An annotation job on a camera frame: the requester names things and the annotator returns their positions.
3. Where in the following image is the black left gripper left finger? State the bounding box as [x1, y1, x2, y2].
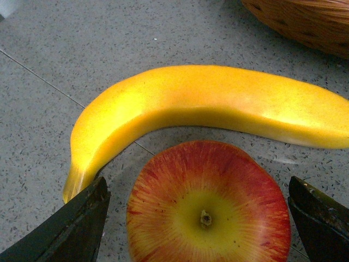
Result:
[1, 177, 110, 261]

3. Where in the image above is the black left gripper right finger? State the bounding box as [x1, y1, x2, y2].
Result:
[287, 176, 348, 262]

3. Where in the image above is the red yellow apple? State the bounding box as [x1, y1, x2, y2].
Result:
[127, 140, 291, 261]

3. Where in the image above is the large yellow banana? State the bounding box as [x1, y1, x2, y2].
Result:
[63, 65, 348, 202]

